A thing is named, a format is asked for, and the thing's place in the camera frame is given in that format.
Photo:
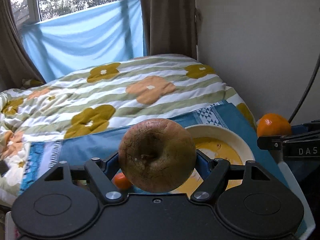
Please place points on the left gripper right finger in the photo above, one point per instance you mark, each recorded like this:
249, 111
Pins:
214, 173

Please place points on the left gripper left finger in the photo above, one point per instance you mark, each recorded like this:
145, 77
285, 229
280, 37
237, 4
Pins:
100, 173

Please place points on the small orange tangerine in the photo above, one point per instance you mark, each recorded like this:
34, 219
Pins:
121, 182

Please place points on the large orange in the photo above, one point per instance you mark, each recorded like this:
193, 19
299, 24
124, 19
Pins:
273, 124

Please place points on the brown russet apple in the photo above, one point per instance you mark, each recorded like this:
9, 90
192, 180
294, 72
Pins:
157, 155

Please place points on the cream fruit bowl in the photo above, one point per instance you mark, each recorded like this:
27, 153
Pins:
216, 142

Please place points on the blue patterned cloth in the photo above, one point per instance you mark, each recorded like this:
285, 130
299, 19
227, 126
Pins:
45, 154

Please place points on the floral striped duvet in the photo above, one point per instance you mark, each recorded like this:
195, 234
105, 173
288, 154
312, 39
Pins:
104, 97

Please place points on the brown left curtain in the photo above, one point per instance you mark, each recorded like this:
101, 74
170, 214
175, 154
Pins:
16, 65

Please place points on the brown curtain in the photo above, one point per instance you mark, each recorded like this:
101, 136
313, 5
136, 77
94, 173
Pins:
16, 65
170, 27

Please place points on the light blue window sheet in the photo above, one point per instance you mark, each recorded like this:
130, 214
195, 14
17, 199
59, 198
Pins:
107, 33

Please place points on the brown right curtain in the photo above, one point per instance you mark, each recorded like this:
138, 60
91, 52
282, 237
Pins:
170, 27

